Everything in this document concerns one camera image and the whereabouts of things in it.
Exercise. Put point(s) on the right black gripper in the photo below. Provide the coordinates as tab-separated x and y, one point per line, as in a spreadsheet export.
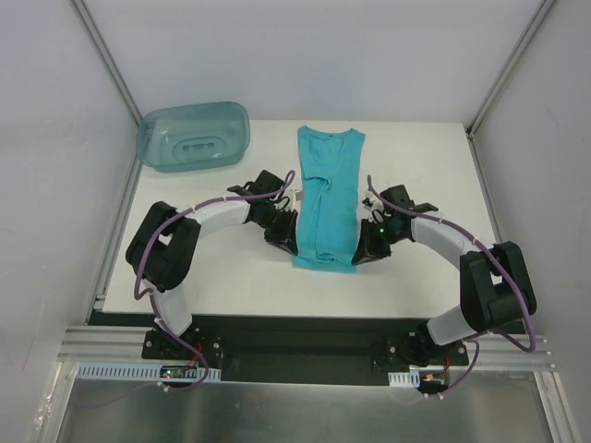
369	245

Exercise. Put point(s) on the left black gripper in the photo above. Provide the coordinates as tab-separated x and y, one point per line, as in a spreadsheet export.
283	235

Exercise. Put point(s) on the teal t shirt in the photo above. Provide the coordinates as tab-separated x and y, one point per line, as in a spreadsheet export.
327	226

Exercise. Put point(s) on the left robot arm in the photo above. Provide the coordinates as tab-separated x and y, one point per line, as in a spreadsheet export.
161	251

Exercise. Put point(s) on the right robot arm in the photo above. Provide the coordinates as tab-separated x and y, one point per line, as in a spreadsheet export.
494	284

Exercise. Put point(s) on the translucent blue plastic bin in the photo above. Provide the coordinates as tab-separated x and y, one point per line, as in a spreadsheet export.
193	137

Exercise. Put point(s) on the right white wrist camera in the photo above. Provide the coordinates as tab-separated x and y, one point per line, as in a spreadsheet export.
369	204

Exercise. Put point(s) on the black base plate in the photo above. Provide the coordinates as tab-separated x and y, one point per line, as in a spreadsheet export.
296	350

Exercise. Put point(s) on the right white cable duct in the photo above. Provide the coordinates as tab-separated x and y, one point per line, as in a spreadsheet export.
410	379

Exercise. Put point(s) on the white cable duct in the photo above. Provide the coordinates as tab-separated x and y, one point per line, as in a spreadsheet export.
410	379
146	372

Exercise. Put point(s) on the left white cable duct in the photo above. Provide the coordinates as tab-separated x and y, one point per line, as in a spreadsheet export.
146	372

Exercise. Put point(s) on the right aluminium frame post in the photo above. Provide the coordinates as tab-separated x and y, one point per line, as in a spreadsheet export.
523	43

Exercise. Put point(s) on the aluminium frame post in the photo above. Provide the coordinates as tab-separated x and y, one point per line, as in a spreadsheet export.
523	43
100	46

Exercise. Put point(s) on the left aluminium frame post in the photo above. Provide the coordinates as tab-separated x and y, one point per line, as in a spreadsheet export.
100	46

